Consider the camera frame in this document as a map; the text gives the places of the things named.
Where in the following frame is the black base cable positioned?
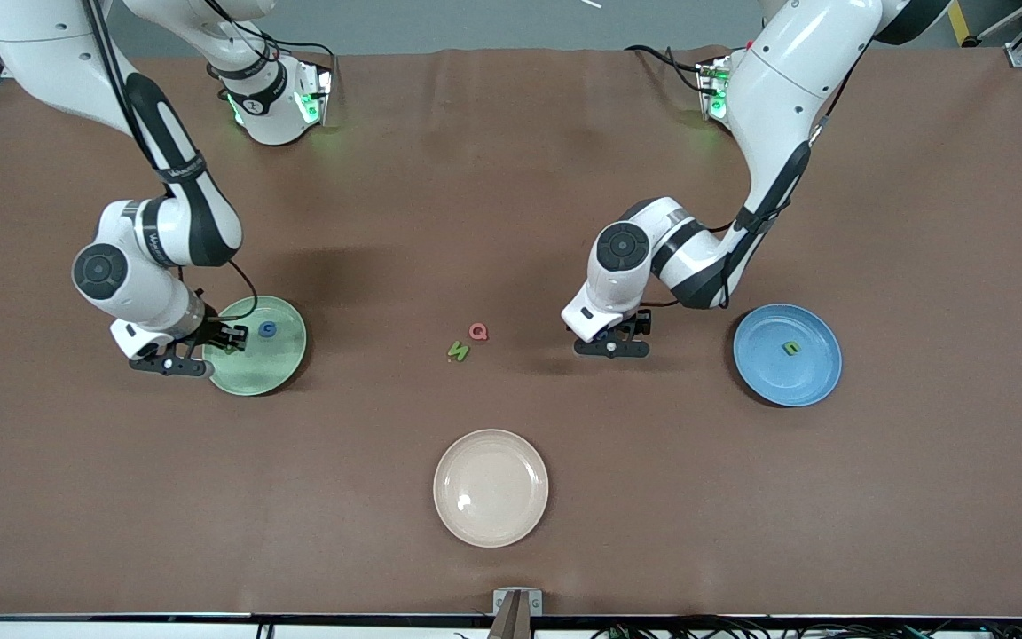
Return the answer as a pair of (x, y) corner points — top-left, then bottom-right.
(625, 43), (718, 95)

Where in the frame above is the silver base connector block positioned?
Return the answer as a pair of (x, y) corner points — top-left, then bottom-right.
(696, 55), (735, 121)
(294, 64), (335, 125)

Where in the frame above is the green round plate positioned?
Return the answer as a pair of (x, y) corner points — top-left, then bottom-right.
(202, 295), (309, 398)

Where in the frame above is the yellow tape strip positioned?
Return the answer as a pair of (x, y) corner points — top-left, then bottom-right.
(946, 0), (979, 48)

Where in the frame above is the brown camera post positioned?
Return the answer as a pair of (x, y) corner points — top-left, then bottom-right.
(487, 593), (531, 639)

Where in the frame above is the beige round plate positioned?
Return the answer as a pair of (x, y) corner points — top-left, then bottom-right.
(433, 429), (550, 548)

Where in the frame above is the blue round plate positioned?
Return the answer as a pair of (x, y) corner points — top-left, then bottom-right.
(733, 303), (844, 408)

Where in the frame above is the grey metal bracket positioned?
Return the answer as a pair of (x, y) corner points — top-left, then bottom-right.
(492, 588), (544, 616)

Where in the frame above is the brown table mat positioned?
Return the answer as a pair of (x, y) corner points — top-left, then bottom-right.
(0, 46), (1022, 619)

